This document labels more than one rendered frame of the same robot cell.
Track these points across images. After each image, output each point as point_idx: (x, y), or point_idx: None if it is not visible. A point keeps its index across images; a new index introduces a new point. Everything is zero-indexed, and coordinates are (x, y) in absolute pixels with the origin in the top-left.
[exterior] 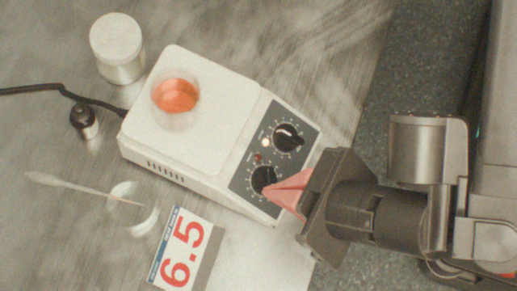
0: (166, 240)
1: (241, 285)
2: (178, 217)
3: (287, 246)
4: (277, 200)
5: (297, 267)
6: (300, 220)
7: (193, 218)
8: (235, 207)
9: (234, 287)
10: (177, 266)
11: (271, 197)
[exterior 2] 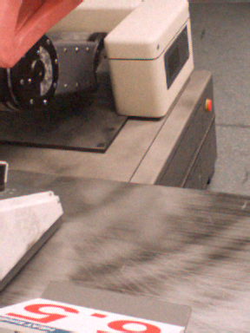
0: (55, 329)
1: (154, 256)
2: (9, 315)
3: (95, 209)
4: (16, 10)
5: (128, 196)
6: (59, 9)
7: (18, 306)
8: (14, 238)
9: (158, 264)
10: (115, 327)
11: (9, 31)
